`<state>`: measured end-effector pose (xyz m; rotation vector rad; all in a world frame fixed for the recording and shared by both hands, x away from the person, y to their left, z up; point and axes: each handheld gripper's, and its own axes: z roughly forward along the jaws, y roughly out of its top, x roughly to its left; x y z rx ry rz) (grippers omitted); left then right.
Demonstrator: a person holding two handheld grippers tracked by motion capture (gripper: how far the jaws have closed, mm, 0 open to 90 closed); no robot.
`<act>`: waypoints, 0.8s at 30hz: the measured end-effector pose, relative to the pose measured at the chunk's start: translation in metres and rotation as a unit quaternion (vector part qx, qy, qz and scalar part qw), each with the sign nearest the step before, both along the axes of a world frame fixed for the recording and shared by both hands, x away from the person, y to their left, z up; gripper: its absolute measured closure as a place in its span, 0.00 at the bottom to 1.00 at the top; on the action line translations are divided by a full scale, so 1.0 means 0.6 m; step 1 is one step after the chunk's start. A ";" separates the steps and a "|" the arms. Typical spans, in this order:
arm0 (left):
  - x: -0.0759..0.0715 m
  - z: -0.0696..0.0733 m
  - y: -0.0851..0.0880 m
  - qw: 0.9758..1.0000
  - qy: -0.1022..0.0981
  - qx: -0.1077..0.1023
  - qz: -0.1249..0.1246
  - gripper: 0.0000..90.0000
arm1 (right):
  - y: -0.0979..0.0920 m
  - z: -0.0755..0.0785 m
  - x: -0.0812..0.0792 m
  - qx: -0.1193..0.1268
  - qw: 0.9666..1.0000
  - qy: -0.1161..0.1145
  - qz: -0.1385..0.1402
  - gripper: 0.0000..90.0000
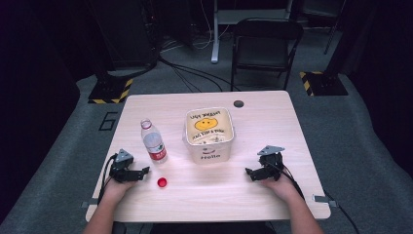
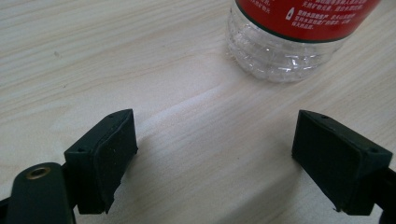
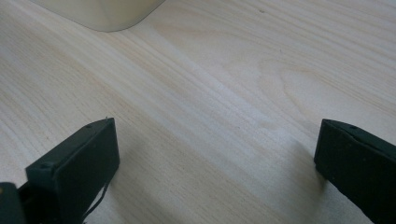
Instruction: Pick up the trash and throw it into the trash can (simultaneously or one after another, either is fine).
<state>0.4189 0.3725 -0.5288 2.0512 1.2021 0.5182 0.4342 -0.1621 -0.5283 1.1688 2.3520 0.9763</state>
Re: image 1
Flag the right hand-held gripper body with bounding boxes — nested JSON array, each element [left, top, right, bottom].
[[256, 144, 285, 182]]

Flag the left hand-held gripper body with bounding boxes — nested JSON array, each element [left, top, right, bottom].
[[109, 148, 141, 183]]

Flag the clear plastic water bottle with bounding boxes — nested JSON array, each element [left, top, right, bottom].
[[139, 118, 169, 165]]

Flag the white bin with yellow face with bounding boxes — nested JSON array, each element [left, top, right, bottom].
[[182, 106, 236, 165]]

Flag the person's left hand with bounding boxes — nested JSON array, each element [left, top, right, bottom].
[[102, 176, 137, 203]]

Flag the person's right hand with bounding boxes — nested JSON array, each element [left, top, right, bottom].
[[261, 169, 301, 203]]

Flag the grey metal table clamp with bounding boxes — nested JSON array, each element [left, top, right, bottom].
[[81, 198, 99, 210], [312, 194, 339, 209]]

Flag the black striped stand base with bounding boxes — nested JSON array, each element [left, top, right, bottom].
[[299, 70, 350, 98], [88, 76, 134, 105]]

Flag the black folding chair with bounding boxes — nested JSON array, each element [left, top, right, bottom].
[[230, 18, 305, 93]]

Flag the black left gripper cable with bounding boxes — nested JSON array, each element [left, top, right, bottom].
[[96, 153, 119, 207]]

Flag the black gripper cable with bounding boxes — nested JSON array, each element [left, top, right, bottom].
[[96, 153, 119, 207], [276, 161, 306, 201]]

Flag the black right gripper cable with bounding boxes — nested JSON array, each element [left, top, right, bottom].
[[276, 161, 306, 201]]

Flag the black cable at table clamp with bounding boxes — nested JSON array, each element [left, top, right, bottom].
[[323, 189, 360, 234]]

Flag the black floor cables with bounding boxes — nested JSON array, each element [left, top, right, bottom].
[[158, 53, 242, 93]]

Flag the white desk frame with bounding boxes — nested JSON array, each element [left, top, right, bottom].
[[210, 0, 295, 64]]

